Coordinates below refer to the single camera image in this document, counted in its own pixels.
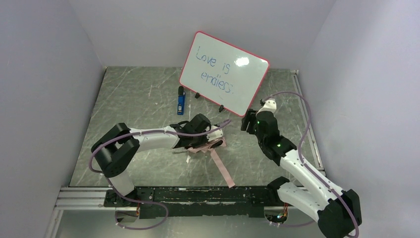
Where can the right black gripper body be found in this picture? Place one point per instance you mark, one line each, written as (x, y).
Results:
(248, 121)

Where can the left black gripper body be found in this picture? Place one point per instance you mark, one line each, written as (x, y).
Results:
(203, 139)

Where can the pink folding umbrella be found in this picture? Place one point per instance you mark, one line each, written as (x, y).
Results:
(210, 147)

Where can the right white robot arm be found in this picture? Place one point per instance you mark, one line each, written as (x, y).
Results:
(337, 212)

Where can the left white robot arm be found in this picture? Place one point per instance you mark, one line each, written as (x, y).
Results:
(116, 149)

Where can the blue whiteboard marker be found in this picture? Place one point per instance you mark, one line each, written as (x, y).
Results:
(181, 100)

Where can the red-framed whiteboard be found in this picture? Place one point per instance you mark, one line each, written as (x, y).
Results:
(223, 73)

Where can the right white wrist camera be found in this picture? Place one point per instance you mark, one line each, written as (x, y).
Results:
(268, 106)

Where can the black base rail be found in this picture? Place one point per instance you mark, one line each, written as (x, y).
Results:
(156, 202)

